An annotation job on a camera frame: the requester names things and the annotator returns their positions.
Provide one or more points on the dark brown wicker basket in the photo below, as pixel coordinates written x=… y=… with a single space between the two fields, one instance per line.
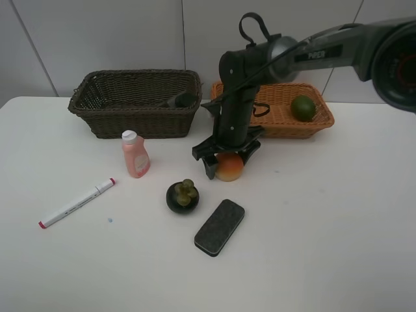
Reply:
x=112 y=101

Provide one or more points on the dark mangosteen fruit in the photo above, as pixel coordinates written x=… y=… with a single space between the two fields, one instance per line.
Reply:
x=182 y=197

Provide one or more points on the pink bottle white cap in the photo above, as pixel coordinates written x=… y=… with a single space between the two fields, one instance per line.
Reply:
x=136 y=157

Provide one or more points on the white marker red caps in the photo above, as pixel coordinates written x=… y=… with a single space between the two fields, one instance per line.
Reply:
x=77 y=203

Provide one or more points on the dark grey whiteboard eraser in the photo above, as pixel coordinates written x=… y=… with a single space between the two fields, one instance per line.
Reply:
x=219 y=227

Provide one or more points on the orange wicker basket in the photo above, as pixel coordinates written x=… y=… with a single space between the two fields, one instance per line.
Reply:
x=279 y=122

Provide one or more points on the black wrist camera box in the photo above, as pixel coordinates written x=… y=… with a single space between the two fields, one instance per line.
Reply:
x=213 y=107

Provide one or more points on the green lime fruit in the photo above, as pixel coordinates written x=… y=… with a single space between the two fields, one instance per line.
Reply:
x=303 y=108

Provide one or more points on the orange peach fruit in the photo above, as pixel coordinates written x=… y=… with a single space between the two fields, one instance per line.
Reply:
x=230 y=166

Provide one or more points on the dark green pump bottle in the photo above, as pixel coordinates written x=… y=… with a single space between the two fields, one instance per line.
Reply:
x=181 y=100

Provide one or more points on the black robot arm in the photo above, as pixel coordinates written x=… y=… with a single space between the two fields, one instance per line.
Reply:
x=381 y=52

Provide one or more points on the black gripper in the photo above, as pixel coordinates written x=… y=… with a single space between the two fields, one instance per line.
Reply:
x=231 y=130

